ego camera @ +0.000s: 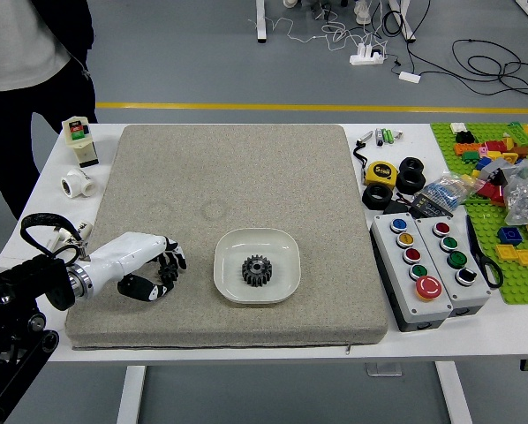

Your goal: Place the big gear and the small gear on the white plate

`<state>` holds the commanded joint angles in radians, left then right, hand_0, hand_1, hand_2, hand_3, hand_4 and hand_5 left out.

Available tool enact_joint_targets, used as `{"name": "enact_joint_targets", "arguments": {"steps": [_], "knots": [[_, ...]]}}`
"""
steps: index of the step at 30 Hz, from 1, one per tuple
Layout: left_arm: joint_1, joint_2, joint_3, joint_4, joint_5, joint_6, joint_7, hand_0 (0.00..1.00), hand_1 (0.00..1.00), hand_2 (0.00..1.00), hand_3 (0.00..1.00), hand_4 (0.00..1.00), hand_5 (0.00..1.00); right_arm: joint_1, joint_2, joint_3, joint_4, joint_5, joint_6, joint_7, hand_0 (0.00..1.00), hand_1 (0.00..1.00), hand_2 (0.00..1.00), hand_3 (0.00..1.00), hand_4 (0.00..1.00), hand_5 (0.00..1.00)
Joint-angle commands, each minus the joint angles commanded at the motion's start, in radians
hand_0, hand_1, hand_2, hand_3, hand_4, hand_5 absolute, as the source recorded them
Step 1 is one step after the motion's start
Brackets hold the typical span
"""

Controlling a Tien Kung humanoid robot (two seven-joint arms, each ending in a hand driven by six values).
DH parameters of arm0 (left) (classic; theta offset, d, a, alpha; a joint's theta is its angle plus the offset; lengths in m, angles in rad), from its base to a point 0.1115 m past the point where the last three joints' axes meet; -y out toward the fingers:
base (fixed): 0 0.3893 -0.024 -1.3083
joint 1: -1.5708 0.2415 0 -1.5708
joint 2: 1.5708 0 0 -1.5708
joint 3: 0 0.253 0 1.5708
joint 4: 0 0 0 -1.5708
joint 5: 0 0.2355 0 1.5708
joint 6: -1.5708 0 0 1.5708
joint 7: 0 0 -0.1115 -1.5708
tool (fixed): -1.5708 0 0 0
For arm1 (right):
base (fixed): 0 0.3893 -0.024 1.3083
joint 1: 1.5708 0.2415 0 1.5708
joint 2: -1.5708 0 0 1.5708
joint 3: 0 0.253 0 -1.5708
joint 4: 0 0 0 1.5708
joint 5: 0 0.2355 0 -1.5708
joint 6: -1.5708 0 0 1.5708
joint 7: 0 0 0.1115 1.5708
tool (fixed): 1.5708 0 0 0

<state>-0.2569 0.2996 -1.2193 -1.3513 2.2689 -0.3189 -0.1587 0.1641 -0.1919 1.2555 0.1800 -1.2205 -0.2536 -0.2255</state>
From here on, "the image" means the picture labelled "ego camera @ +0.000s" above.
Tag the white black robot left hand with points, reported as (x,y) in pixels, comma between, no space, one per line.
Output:
(122,256)

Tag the small black gear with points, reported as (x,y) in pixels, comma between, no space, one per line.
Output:
(167,274)

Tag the big black gear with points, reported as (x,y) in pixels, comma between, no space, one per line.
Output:
(256,270)

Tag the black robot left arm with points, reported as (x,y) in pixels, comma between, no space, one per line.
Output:
(30,282)

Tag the big black hex nut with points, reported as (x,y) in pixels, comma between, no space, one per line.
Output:
(412,182)
(377,197)
(412,164)

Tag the grey five-button control box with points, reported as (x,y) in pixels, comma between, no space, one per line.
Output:
(405,274)

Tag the grey four-button control box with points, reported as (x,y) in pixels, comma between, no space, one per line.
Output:
(456,274)

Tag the white pipe tee fitting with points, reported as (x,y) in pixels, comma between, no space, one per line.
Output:
(76,183)

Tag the white square dish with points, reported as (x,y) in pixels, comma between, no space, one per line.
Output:
(255,240)

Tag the white table leg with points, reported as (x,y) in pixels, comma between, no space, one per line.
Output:
(131,393)
(454,393)

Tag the grey-brown mat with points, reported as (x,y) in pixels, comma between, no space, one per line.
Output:
(246,176)

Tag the person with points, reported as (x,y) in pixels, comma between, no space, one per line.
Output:
(21,66)

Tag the yellow tape measure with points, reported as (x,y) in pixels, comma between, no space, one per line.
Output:
(381,173)

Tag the black white battery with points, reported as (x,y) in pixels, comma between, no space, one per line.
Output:
(379,137)

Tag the green battery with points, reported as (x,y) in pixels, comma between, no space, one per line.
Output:
(393,136)
(386,135)

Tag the black display module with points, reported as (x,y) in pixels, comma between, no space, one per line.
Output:
(432,206)

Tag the white power strip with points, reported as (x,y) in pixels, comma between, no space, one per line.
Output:
(366,56)

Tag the plastic bag of blue parts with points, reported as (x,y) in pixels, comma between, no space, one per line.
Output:
(445,192)

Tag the white power adapter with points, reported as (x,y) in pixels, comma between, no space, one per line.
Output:
(409,77)

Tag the black scissors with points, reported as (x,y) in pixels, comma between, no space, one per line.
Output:
(478,247)

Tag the green brick baseplate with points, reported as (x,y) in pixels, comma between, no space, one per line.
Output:
(485,229)

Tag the red toy brick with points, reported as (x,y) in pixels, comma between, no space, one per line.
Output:
(491,192)

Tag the yellow toy plate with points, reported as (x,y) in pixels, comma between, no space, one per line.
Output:
(507,252)
(527,257)

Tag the blue toy brick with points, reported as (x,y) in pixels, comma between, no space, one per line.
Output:
(510,235)

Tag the plastic bag of silver nuts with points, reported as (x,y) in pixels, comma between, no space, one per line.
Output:
(524,199)

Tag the cream switch box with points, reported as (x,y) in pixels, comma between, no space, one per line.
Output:
(79,139)

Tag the clear under-table bracket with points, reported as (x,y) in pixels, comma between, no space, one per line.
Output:
(383,369)

